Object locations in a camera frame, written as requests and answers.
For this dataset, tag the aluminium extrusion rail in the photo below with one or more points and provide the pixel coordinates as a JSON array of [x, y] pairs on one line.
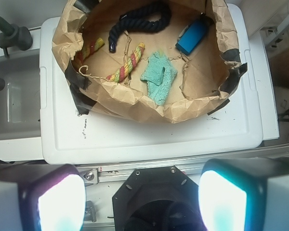
[[94, 174]]

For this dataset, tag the blue block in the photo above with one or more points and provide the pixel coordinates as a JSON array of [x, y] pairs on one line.
[[192, 37]]

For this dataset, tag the brown paper bag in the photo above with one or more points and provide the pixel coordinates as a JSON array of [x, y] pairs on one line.
[[103, 46]]

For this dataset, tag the teal cloth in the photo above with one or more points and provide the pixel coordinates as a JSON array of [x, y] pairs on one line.
[[159, 76]]

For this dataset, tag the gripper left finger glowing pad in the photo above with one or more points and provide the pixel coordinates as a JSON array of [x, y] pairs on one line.
[[41, 197]]

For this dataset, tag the grey sink faucet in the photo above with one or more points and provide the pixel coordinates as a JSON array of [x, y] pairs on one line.
[[14, 36]]

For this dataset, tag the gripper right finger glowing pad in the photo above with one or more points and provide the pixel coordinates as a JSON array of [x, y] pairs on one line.
[[245, 194]]

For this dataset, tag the metal corner bracket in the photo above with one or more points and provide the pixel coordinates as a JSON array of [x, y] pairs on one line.
[[90, 214]]

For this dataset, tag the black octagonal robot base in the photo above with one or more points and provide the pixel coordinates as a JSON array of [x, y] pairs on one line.
[[157, 199]]

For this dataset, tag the grey sink basin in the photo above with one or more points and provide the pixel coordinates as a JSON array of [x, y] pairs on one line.
[[20, 98]]

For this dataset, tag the white plastic bin lid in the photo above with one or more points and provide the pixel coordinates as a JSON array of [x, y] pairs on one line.
[[96, 138]]

